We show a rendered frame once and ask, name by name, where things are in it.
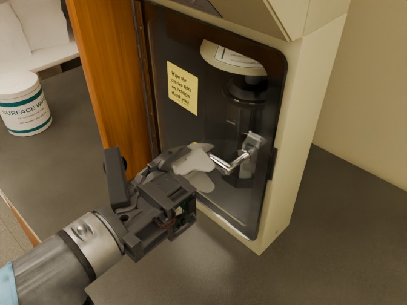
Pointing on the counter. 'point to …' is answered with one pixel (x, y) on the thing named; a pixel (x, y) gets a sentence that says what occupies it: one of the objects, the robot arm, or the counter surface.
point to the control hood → (264, 16)
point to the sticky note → (182, 88)
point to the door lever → (226, 167)
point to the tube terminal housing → (289, 106)
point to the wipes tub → (23, 103)
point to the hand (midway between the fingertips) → (203, 152)
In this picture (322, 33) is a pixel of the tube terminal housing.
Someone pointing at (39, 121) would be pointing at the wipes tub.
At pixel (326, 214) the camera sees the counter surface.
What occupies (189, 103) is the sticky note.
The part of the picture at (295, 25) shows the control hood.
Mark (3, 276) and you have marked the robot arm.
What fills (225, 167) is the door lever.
